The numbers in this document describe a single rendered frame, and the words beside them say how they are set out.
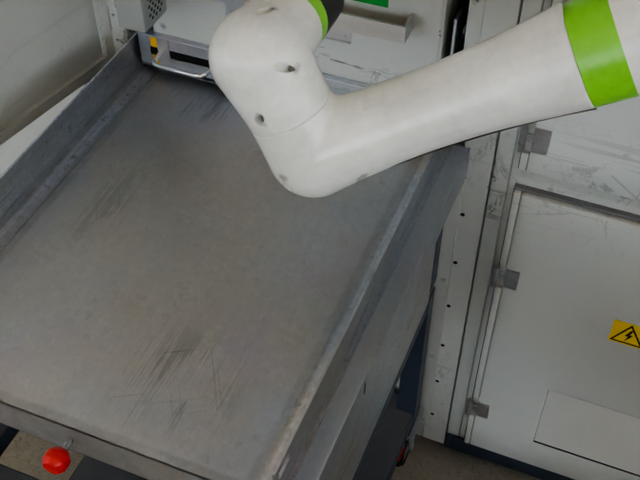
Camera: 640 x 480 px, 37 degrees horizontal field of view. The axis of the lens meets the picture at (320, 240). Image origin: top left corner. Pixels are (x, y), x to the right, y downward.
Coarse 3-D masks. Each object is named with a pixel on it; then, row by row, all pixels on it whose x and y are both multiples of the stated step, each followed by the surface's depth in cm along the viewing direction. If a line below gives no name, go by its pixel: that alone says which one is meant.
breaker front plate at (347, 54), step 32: (192, 0) 152; (352, 0) 140; (416, 0) 136; (160, 32) 159; (192, 32) 157; (352, 32) 144; (416, 32) 140; (320, 64) 151; (352, 64) 148; (384, 64) 146; (416, 64) 144
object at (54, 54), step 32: (0, 0) 144; (32, 0) 150; (64, 0) 155; (96, 0) 158; (0, 32) 147; (32, 32) 152; (64, 32) 158; (96, 32) 165; (0, 64) 149; (32, 64) 155; (64, 64) 162; (96, 64) 164; (0, 96) 152; (32, 96) 158; (64, 96) 161; (0, 128) 155
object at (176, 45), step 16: (144, 32) 159; (144, 48) 161; (176, 48) 159; (192, 48) 157; (208, 48) 156; (176, 64) 161; (192, 64) 160; (208, 64) 159; (336, 80) 150; (352, 80) 150
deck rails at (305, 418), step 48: (96, 96) 155; (48, 144) 145; (0, 192) 137; (48, 192) 144; (0, 240) 137; (384, 240) 137; (384, 288) 131; (336, 336) 125; (336, 384) 120; (288, 432) 115
